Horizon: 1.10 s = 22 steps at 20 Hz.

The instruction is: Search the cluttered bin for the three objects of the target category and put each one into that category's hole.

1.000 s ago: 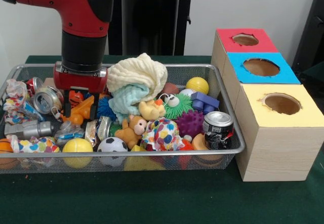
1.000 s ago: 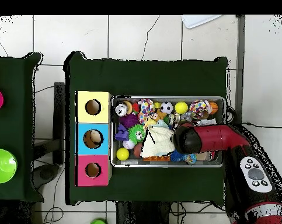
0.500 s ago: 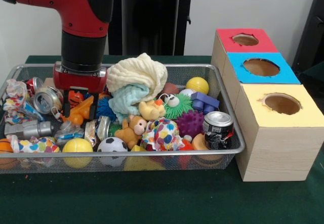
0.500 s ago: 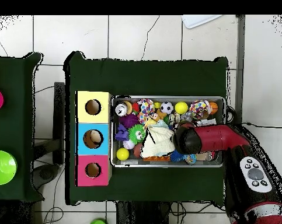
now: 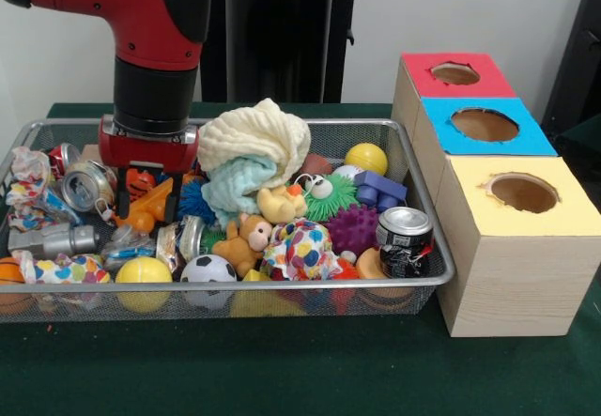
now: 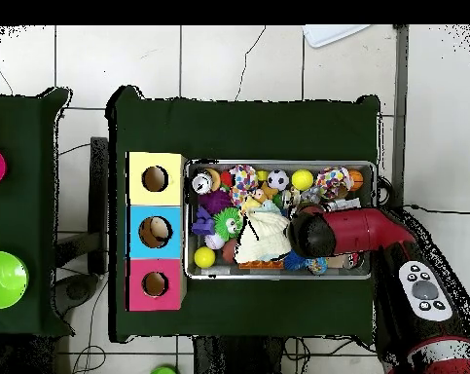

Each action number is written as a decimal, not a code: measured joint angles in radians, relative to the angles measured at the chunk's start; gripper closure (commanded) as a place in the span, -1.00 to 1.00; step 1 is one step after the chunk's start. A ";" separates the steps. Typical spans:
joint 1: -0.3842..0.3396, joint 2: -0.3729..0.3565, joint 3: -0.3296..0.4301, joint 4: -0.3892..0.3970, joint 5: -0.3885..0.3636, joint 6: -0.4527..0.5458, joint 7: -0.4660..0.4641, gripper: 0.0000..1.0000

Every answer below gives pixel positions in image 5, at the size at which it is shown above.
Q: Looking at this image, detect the smooth yellow ball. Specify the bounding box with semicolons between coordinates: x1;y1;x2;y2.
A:
345;142;390;177

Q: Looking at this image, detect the black and white can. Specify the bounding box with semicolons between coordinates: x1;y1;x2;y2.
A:
377;206;436;280

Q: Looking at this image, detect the yellow tennis-style ball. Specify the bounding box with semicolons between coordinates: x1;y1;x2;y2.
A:
115;255;174;313

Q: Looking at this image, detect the green spiky toy with eyes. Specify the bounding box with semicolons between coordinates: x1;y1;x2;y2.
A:
286;173;359;223

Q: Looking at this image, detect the polka dot cloth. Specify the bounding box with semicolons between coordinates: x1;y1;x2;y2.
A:
260;218;344;282

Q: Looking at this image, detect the small soccer ball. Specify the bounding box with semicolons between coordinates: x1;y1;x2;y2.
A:
179;254;239;309

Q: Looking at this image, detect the cream waffle cloth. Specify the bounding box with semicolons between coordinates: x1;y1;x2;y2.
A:
196;98;313;187

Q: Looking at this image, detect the shallow wire mesh bin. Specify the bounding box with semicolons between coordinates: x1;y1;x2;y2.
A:
0;117;457;326

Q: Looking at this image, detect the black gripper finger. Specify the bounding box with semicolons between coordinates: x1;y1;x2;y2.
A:
116;166;131;221
163;171;185;224

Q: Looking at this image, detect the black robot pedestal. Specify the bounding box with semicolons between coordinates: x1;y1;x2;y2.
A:
199;0;379;104

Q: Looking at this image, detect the small orange basketball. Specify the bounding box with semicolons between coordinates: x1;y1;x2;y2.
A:
0;256;34;315

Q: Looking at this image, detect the black chair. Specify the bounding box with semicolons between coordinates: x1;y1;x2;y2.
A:
539;0;601;154

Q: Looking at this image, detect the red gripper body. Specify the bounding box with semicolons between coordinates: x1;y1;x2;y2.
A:
98;115;200;177

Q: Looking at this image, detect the dark green side table cloth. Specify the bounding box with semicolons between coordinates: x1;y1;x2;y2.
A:
556;115;601;163

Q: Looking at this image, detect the purple spiky ball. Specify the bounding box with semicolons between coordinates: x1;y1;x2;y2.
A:
323;203;381;256

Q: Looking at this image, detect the mint waffle cloth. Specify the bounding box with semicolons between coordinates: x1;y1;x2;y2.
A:
201;156;279;227

